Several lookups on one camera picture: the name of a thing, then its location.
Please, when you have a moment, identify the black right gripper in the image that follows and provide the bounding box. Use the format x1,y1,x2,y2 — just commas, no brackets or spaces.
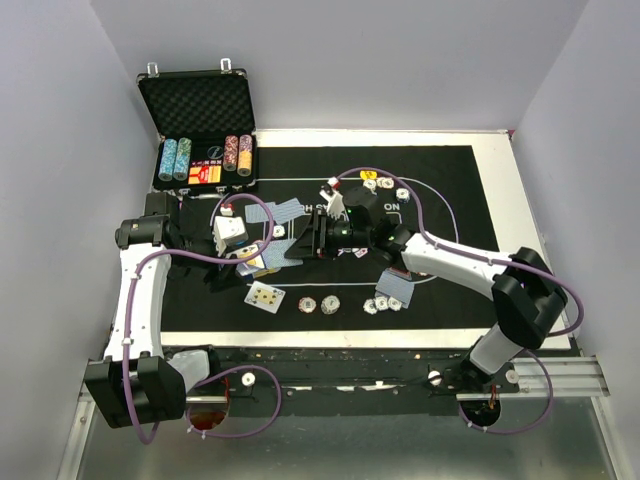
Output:
284,209,372,262

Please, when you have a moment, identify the blue playing card box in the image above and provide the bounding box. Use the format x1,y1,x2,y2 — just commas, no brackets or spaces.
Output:
226,244,281,278

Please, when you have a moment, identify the face up spade card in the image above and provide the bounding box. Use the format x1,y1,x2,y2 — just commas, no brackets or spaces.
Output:
244,281,286,314

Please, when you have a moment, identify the yellow big blind button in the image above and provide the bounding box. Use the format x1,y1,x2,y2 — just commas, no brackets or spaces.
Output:
359,170,378,181

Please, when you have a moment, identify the red triangular dealer button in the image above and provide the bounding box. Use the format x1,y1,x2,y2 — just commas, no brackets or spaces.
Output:
388,267,412,280

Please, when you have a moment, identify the blue backed card bottom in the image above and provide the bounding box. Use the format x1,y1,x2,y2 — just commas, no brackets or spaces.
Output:
376,282,414,308

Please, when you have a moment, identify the blue backed card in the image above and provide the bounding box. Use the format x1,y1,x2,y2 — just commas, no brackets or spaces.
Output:
376,282,414,308
244,204,271,224

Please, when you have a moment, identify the blue poker chip stack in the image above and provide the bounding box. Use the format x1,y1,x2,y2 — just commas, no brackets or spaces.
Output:
363,296,403,315

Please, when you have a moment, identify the grey poker chip stack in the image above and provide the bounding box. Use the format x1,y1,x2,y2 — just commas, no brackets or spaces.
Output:
321,295,341,315

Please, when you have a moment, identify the red poker chip stack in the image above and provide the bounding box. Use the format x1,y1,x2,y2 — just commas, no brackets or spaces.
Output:
298,297,317,314

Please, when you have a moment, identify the blue backed card fan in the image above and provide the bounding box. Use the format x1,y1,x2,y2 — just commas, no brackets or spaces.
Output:
262,239,303,269

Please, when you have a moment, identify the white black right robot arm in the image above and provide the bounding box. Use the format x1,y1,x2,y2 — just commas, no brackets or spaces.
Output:
285,186,568,392

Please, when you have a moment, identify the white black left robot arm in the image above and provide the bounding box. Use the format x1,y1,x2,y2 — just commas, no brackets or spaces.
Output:
84,193,222,429

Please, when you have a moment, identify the black poker table mat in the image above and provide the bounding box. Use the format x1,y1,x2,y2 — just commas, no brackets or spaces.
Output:
161,146,499,332

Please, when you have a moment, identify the card deck in case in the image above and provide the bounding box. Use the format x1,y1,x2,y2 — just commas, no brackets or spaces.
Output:
187,159,223,185

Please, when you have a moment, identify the green chip row in case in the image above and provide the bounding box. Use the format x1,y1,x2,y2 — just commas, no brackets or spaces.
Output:
173,137,192,181

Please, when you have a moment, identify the blue chip row in case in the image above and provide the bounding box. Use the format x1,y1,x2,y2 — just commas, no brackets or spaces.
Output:
158,138,178,182

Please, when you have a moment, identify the orange chip row in case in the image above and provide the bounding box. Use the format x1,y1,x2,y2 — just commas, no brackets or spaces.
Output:
237,134,253,177

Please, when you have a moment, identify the red chip row in case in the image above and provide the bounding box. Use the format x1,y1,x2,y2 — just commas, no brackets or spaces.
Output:
223,135,239,172

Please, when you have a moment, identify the black aluminium poker case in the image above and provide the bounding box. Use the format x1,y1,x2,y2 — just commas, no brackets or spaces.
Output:
136,58,258,197

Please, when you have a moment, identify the white table board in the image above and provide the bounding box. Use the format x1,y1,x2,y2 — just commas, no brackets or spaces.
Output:
161,129,544,350

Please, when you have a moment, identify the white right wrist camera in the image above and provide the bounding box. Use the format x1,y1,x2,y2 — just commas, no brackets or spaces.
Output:
319,177,345,220

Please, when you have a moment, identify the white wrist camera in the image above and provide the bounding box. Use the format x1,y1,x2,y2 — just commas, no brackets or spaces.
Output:
319,177,345,220
213,216,249,257

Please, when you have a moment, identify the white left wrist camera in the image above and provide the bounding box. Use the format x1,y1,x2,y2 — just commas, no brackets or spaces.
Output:
213,216,249,257

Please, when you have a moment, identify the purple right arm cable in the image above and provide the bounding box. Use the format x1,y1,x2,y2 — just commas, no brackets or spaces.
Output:
332,167,586,435

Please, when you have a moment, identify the aluminium rail frame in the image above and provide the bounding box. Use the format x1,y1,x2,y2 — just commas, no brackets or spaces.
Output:
58,352,617,479

